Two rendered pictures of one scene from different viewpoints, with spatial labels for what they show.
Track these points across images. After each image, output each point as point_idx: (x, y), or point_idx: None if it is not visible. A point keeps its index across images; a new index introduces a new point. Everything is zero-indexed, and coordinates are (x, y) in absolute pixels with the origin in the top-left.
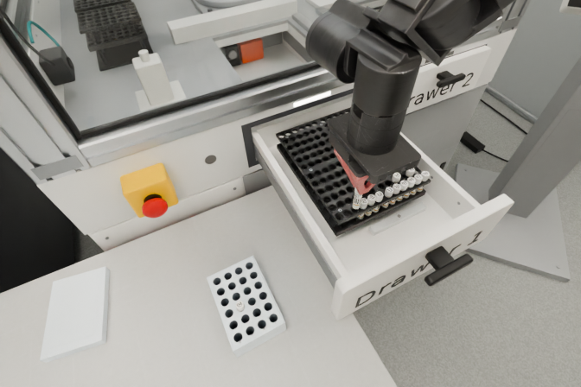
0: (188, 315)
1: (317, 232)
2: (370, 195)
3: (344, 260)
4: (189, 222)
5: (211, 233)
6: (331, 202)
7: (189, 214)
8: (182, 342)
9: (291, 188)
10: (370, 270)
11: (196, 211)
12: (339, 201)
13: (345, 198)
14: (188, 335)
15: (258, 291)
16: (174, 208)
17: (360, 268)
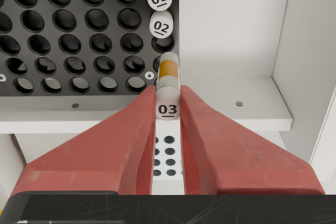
0: (157, 181)
1: (175, 127)
2: (152, 0)
3: (215, 51)
4: (32, 159)
5: (58, 143)
6: (120, 81)
7: (15, 149)
8: (181, 189)
9: (49, 125)
10: (335, 137)
11: (10, 142)
12: (124, 63)
13: (121, 47)
14: (177, 185)
15: (177, 142)
16: (8, 179)
17: (317, 148)
